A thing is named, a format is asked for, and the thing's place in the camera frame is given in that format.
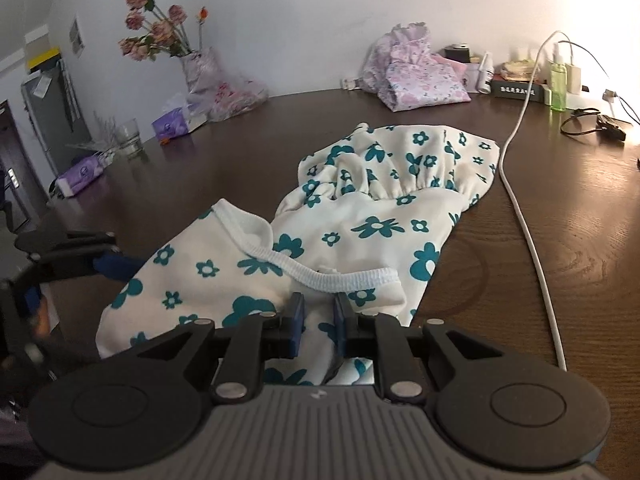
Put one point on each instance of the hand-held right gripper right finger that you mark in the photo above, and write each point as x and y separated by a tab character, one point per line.
342	325

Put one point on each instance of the dark flat box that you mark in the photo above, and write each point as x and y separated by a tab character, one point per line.
517	91

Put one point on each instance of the white wall charger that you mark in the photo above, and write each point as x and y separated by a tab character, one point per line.
574	79

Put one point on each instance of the small wall poster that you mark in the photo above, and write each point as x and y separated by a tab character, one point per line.
76	35

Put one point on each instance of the foil-wrapped vase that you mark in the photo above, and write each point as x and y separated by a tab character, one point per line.
200	70

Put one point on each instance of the dried white sprigs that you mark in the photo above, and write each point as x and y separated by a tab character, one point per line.
97	135

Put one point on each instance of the white teal-flowered garment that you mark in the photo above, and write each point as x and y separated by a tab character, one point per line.
360	230

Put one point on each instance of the yellow and grey box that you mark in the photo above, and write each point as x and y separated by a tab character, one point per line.
42	50

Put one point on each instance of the small black device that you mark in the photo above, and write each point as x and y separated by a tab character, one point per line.
457	54

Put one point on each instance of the grey refrigerator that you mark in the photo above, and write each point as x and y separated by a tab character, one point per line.
52	115

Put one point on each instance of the dark door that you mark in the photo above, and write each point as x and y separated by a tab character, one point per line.
17	170

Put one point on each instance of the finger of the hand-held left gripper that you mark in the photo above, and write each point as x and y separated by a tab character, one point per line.
65	240
117	266

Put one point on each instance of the pink floral ruffled garment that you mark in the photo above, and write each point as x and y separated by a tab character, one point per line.
415	75

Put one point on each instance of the green spray bottle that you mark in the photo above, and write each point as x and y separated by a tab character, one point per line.
558	87

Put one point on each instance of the white plastic clip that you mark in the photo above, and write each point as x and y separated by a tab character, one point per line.
351	83

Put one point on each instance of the dried rose bouquet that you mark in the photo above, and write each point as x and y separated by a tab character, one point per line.
155	30

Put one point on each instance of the purple tissue pack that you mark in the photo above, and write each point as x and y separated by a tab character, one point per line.
80	175
172	124

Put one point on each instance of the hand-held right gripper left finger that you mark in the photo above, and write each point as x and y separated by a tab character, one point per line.
297	320

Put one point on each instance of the yellow snack container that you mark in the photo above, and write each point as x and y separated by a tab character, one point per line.
519	70

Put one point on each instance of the small white stand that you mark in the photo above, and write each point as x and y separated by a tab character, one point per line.
547	96

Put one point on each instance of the clear plastic bag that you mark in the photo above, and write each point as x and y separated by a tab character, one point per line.
235	97

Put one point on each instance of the white tube bottle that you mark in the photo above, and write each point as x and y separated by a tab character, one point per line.
485	75

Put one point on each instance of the clear glass cup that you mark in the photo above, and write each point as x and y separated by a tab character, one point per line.
131	140

